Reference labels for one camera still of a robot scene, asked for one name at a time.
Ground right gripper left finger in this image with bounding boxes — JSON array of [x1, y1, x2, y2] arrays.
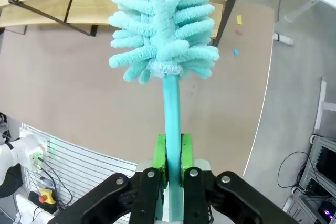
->
[[48, 133, 170, 224]]

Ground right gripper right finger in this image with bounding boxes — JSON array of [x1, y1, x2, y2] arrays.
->
[[180, 133, 299, 224]]

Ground white metal frame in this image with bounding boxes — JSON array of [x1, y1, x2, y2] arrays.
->
[[313, 77, 336, 137]]

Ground white slatted mounting panel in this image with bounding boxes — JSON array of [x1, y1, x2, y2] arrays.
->
[[19, 123, 139, 224]]

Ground grey equipment rack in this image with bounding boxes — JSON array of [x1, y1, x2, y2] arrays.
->
[[296, 133, 336, 224]]

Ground looped black floor cable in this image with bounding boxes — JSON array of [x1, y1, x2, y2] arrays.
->
[[277, 151, 317, 189]]

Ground yellow red emergency stop button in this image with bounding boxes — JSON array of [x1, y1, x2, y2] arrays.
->
[[38, 188, 56, 205]]

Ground teal microfiber duster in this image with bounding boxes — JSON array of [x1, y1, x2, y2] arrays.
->
[[108, 0, 220, 224]]

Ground two-tier wood metal shelf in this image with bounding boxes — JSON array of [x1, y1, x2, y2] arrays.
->
[[7, 0, 238, 48], [0, 0, 99, 36]]

